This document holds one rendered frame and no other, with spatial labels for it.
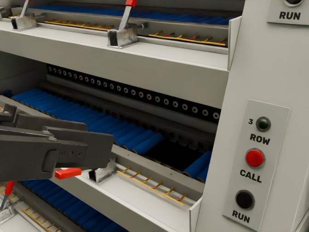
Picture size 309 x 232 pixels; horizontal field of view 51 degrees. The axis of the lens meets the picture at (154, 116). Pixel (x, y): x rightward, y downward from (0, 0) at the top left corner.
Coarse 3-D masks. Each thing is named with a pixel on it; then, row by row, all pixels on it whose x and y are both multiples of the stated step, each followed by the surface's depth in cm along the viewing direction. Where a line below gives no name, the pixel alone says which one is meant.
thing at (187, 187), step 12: (0, 96) 74; (0, 108) 71; (24, 108) 67; (120, 156) 49; (132, 156) 49; (132, 168) 48; (144, 168) 46; (156, 168) 46; (168, 168) 45; (156, 180) 46; (168, 180) 44; (180, 180) 43; (192, 180) 43; (168, 192) 43; (180, 192) 43; (192, 192) 41
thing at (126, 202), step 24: (120, 96) 66; (192, 120) 55; (72, 192) 52; (96, 192) 47; (120, 192) 45; (144, 192) 45; (120, 216) 45; (144, 216) 41; (168, 216) 40; (192, 216) 35
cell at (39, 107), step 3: (54, 99) 72; (57, 99) 72; (60, 99) 72; (48, 102) 71; (51, 102) 71; (54, 102) 71; (39, 105) 69; (42, 105) 69; (45, 105) 70; (48, 105) 70; (36, 108) 69; (39, 108) 69
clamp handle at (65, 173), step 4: (68, 168) 44; (72, 168) 44; (76, 168) 45; (80, 168) 45; (84, 168) 46; (88, 168) 46; (92, 168) 46; (96, 168) 47; (56, 172) 42; (60, 172) 42; (64, 172) 43; (68, 172) 43; (72, 172) 43; (76, 172) 44; (80, 172) 45; (84, 172) 45; (56, 176) 42; (60, 176) 42; (64, 176) 43; (68, 176) 43; (72, 176) 44
